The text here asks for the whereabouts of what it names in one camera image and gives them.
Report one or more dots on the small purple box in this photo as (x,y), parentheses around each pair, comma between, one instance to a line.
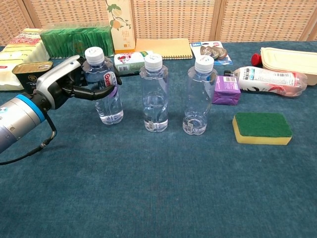
(226,91)

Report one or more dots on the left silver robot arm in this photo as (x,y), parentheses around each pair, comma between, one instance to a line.
(17,121)

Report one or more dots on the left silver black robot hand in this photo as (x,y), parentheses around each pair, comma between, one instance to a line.
(57,79)

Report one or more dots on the yellow sponge multipack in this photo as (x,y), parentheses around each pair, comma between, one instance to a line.
(15,52)

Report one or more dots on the blue correction tape pack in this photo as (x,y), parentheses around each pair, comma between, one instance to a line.
(210,50)

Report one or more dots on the green tea bag box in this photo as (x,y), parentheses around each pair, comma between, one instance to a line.
(69,42)

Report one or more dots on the tall orange white carton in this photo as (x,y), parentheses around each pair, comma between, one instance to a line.
(122,29)

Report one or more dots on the beige lidded food container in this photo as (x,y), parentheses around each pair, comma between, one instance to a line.
(289,59)

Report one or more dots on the orange spiral notebook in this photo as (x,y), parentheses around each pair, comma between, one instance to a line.
(166,48)

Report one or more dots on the green yellow scouring sponge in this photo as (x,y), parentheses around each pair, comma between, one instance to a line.
(262,124)

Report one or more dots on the black gold food tin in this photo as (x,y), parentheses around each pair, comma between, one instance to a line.
(27,74)

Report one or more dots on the clear water bottle white cap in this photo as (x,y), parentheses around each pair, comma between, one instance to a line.
(154,99)
(109,109)
(198,99)

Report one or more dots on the blue table cloth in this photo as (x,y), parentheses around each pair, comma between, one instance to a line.
(158,186)

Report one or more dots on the woven wooden folding screen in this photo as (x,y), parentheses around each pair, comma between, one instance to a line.
(173,17)

